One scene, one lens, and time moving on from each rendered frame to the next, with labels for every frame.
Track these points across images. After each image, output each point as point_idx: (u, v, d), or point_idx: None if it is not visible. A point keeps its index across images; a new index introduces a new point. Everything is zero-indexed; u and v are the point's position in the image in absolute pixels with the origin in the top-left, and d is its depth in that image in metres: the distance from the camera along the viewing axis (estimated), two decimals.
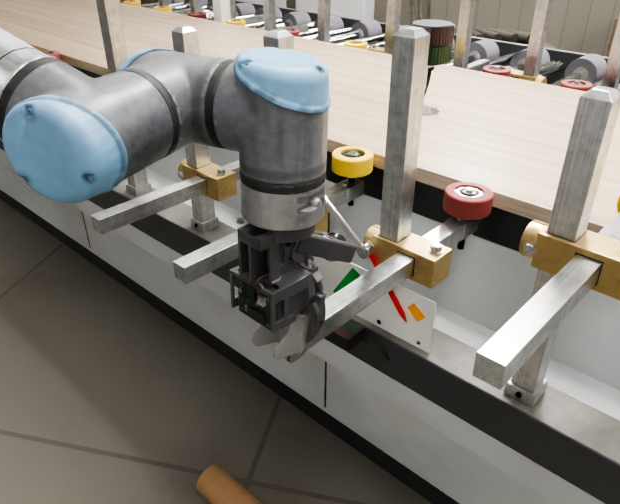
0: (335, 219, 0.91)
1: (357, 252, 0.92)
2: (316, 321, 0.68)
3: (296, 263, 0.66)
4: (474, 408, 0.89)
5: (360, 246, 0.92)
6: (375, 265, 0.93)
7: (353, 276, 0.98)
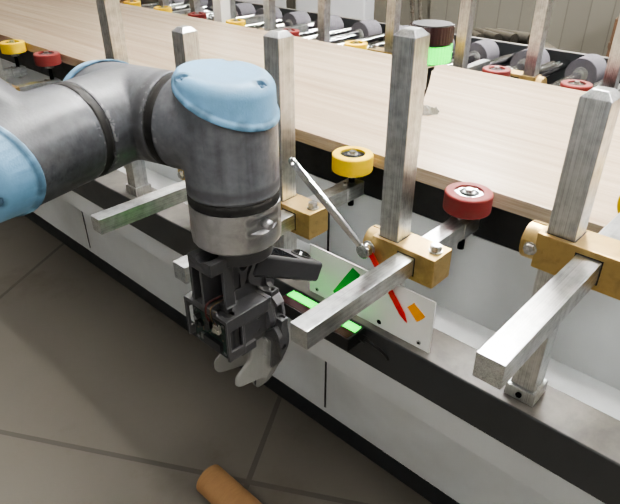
0: (335, 219, 0.91)
1: (357, 252, 0.92)
2: (279, 346, 0.64)
3: (254, 286, 0.62)
4: (474, 408, 0.89)
5: (360, 246, 0.92)
6: (375, 265, 0.93)
7: (353, 276, 0.98)
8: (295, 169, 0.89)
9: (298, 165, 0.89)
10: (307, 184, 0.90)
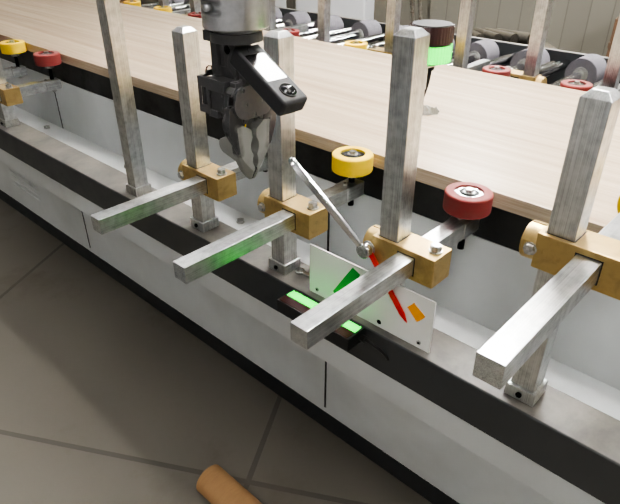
0: (335, 219, 0.91)
1: (357, 252, 0.92)
2: (224, 130, 0.81)
3: (234, 75, 0.80)
4: (474, 408, 0.89)
5: (360, 246, 0.92)
6: (375, 265, 0.93)
7: (353, 276, 0.98)
8: (295, 169, 0.89)
9: (298, 165, 0.89)
10: (307, 184, 0.90)
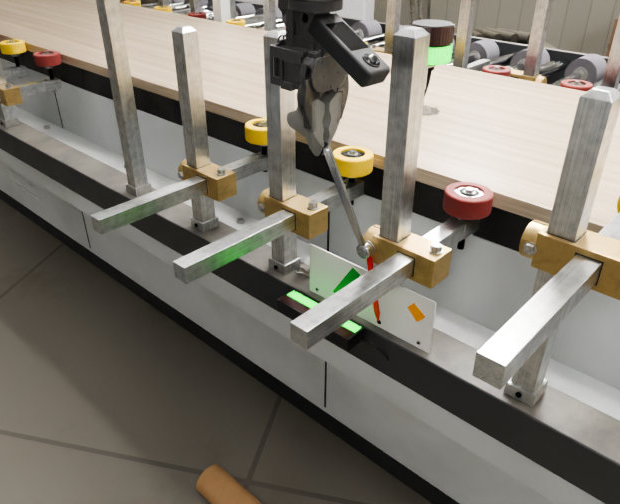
0: (348, 216, 0.89)
1: (357, 250, 0.92)
2: (298, 102, 0.78)
3: (311, 45, 0.77)
4: (474, 408, 0.89)
5: (362, 247, 0.91)
6: (369, 265, 0.94)
7: (353, 276, 0.98)
8: (327, 159, 0.84)
9: (332, 158, 0.83)
10: (334, 177, 0.85)
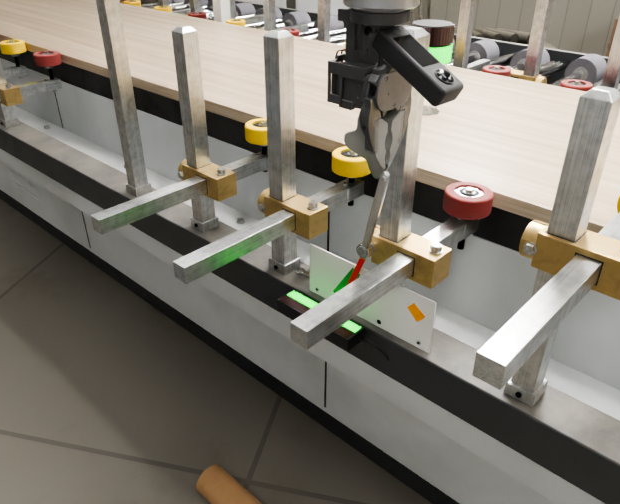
0: (368, 224, 0.87)
1: (358, 248, 0.92)
2: (360, 122, 0.72)
3: (374, 61, 0.71)
4: (474, 408, 0.89)
5: (364, 249, 0.91)
6: (360, 260, 0.95)
7: None
8: (380, 181, 0.78)
9: (386, 184, 0.78)
10: (377, 195, 0.81)
